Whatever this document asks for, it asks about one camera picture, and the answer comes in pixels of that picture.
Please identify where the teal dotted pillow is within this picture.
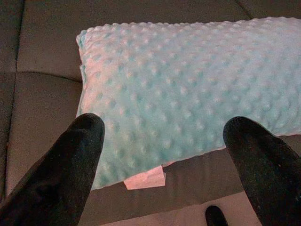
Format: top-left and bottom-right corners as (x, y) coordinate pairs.
(76, 17), (301, 191)

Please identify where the black robot foot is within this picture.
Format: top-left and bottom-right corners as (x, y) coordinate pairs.
(205, 205), (229, 226)

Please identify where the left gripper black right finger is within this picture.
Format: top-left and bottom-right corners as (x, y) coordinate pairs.
(222, 116), (301, 226)

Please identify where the green leather sofa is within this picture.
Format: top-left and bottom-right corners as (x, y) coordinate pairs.
(0, 0), (301, 226)

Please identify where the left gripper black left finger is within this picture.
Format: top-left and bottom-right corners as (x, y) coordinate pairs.
(0, 113), (106, 226)

